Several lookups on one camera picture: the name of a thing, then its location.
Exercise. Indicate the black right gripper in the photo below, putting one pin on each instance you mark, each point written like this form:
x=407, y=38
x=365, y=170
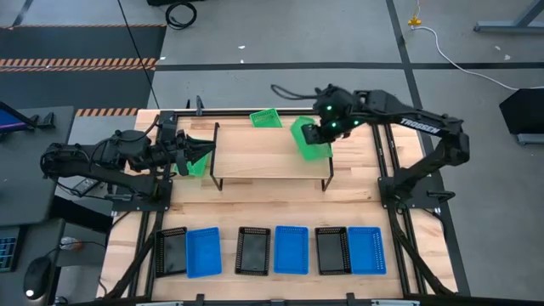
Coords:
x=340, y=110

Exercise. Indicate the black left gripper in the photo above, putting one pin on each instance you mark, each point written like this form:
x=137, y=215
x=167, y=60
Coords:
x=182, y=153

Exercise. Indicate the green plastic basket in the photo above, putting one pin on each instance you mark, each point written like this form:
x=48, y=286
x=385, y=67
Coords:
x=314, y=151
x=265, y=119
x=200, y=168

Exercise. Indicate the blue plastic basket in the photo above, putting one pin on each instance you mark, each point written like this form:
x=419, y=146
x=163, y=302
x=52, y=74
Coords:
x=291, y=250
x=367, y=251
x=204, y=253

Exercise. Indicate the black plastic basket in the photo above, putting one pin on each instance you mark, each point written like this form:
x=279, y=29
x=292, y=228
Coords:
x=253, y=251
x=171, y=251
x=332, y=251

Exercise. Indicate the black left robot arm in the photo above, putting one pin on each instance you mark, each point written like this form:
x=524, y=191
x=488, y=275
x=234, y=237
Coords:
x=106, y=168

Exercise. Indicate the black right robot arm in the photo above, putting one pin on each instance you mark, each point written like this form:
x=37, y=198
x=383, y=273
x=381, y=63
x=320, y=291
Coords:
x=425, y=123

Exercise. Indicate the wooden shelf with black legs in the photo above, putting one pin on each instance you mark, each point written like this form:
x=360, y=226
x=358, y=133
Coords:
x=272, y=153

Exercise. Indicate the grey power adapter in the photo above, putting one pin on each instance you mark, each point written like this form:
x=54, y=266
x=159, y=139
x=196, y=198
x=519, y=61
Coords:
x=86, y=185

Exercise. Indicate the black mat with hazard stripes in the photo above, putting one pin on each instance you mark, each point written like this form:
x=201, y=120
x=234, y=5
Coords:
x=76, y=89

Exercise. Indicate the black side desk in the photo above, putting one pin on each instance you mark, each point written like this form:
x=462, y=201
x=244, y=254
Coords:
x=25, y=200

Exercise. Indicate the computer monitor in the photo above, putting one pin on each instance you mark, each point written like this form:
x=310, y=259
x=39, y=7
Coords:
x=10, y=121

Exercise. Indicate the black computer mouse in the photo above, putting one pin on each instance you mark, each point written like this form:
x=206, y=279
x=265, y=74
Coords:
x=37, y=276

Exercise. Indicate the black box on floor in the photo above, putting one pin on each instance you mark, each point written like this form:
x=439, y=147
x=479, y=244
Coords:
x=525, y=110

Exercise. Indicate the computer keyboard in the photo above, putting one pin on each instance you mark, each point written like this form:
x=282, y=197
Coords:
x=7, y=253

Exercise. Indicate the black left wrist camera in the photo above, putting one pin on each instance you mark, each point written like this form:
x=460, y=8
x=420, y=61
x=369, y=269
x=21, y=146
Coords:
x=168, y=125

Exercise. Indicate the black metal rig frame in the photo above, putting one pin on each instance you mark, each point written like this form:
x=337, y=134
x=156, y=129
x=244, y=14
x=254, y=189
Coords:
x=383, y=193

